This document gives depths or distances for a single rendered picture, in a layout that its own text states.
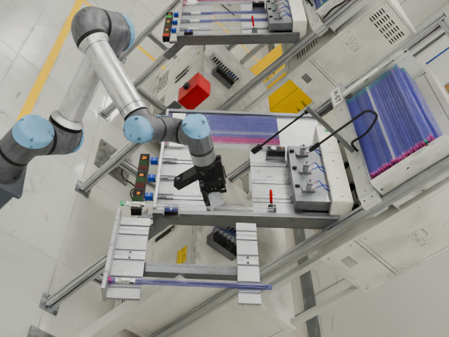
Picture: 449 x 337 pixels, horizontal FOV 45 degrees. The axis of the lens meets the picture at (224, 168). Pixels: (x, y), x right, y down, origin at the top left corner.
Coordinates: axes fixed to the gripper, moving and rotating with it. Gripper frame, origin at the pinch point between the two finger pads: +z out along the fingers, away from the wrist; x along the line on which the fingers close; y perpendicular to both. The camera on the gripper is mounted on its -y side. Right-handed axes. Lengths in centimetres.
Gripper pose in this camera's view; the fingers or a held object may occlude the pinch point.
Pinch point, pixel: (210, 206)
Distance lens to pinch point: 181.4
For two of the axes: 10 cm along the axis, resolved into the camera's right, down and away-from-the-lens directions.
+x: -0.1, -6.5, 7.6
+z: 1.7, 7.5, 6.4
